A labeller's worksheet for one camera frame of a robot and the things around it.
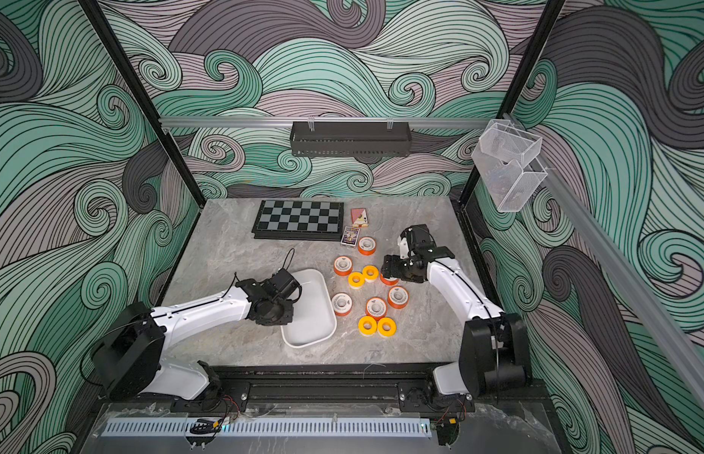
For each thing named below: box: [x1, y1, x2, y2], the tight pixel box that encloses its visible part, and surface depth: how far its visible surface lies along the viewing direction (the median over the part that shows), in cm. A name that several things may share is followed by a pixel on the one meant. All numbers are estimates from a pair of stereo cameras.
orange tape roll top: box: [357, 236, 378, 257], surface depth 106 cm
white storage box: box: [281, 268, 337, 349], surface depth 89 cm
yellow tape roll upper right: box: [362, 263, 380, 282], surface depth 99 cm
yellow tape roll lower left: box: [357, 314, 378, 337], surface depth 87 cm
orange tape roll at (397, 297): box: [387, 285, 409, 310], surface depth 92 cm
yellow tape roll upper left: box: [348, 271, 365, 290], surface depth 97 cm
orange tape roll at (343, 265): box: [333, 255, 354, 277], surface depth 100 cm
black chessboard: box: [251, 199, 345, 242], surface depth 112 cm
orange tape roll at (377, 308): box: [365, 296, 388, 322], surface depth 89 cm
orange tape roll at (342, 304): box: [331, 292, 353, 317], surface depth 90 cm
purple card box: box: [340, 225, 361, 247], surface depth 109 cm
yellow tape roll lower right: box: [377, 316, 397, 338], surface depth 85 cm
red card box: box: [350, 208, 370, 228], surface depth 116 cm
